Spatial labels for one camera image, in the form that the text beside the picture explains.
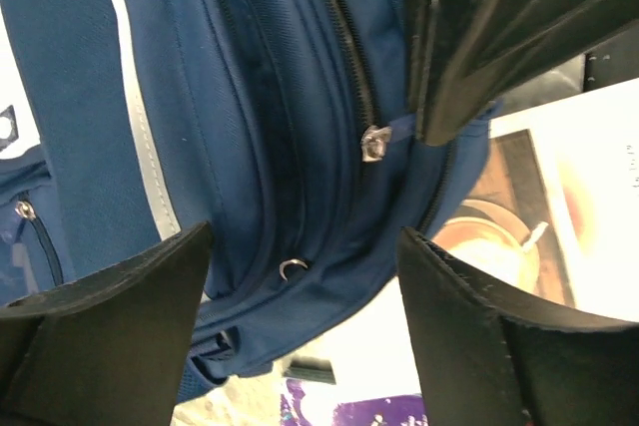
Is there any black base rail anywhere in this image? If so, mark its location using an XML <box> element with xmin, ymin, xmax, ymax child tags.
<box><xmin>503</xmin><ymin>26</ymin><xmax>639</xmax><ymax>106</ymax></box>

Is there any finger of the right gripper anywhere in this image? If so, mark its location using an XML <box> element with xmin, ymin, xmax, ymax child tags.
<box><xmin>416</xmin><ymin>0</ymin><xmax>638</xmax><ymax>146</ymax></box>
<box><xmin>403</xmin><ymin>0</ymin><xmax>479</xmax><ymax>117</ymax></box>

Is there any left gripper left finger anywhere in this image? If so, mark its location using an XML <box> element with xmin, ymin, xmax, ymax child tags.
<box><xmin>1</xmin><ymin>223</ymin><xmax>213</xmax><ymax>425</ymax></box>

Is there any navy blue student backpack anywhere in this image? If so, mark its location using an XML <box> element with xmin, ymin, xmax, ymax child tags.
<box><xmin>1</xmin><ymin>0</ymin><xmax>489</xmax><ymax>400</ymax></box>

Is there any white coffee cover book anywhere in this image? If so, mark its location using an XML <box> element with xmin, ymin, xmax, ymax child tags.
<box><xmin>319</xmin><ymin>76</ymin><xmax>639</xmax><ymax>400</ymax></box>

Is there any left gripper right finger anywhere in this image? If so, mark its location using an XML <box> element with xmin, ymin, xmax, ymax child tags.
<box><xmin>397</xmin><ymin>228</ymin><xmax>638</xmax><ymax>425</ymax></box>

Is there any purple paperback book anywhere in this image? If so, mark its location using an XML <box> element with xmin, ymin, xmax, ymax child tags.
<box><xmin>280</xmin><ymin>379</ymin><xmax>428</xmax><ymax>426</ymax></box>

